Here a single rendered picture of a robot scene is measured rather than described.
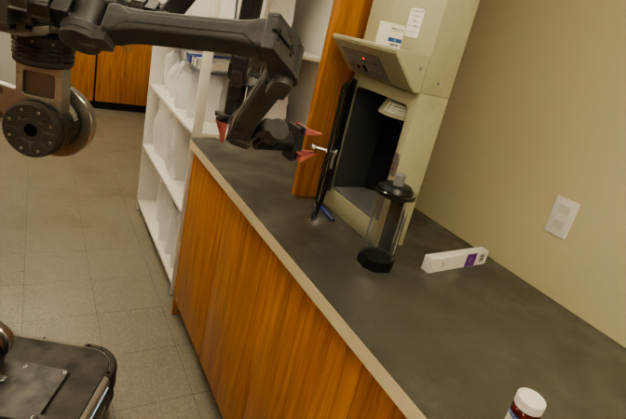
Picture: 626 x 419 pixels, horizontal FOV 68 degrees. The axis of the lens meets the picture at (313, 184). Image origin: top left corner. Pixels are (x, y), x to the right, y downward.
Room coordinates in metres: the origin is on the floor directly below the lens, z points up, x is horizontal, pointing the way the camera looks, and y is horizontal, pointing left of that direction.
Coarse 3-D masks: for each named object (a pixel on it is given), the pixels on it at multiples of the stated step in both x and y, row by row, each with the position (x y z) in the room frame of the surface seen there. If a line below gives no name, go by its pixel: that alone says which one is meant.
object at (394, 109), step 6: (384, 102) 1.44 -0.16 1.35; (390, 102) 1.41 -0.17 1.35; (396, 102) 1.40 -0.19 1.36; (378, 108) 1.46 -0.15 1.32; (384, 108) 1.41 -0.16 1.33; (390, 108) 1.40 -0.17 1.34; (396, 108) 1.39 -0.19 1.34; (402, 108) 1.38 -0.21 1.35; (384, 114) 1.40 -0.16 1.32; (390, 114) 1.39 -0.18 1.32; (396, 114) 1.38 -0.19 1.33; (402, 114) 1.37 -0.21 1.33; (402, 120) 1.36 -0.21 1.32
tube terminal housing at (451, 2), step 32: (384, 0) 1.50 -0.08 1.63; (416, 0) 1.38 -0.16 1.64; (448, 0) 1.28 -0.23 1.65; (448, 32) 1.30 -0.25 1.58; (448, 64) 1.32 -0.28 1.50; (416, 96) 1.29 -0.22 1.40; (448, 96) 1.34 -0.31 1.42; (416, 128) 1.29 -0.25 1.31; (416, 160) 1.31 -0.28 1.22; (416, 192) 1.33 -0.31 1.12; (352, 224) 1.39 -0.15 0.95
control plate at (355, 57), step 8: (344, 48) 1.46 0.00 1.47; (352, 56) 1.45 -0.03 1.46; (360, 56) 1.40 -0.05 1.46; (368, 56) 1.36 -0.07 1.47; (352, 64) 1.48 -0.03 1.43; (360, 64) 1.44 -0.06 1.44; (368, 64) 1.39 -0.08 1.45; (376, 64) 1.34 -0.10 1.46; (368, 72) 1.42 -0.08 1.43; (376, 72) 1.37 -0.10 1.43; (384, 72) 1.33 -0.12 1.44
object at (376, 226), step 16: (384, 192) 1.13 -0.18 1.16; (384, 208) 1.13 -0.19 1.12; (400, 208) 1.12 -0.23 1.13; (368, 224) 1.17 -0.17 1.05; (384, 224) 1.12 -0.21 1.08; (400, 224) 1.13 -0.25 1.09; (368, 240) 1.14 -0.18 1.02; (384, 240) 1.12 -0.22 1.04; (368, 256) 1.13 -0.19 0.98; (384, 256) 1.12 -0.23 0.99
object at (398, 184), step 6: (396, 174) 1.16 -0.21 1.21; (402, 174) 1.17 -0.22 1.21; (390, 180) 1.20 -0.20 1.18; (396, 180) 1.16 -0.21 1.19; (402, 180) 1.16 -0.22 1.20; (384, 186) 1.15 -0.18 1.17; (390, 186) 1.14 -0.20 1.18; (396, 186) 1.15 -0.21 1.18; (402, 186) 1.16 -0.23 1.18; (408, 186) 1.18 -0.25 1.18; (390, 192) 1.13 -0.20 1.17; (396, 192) 1.13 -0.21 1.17; (402, 192) 1.13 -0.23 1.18; (408, 192) 1.14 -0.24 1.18
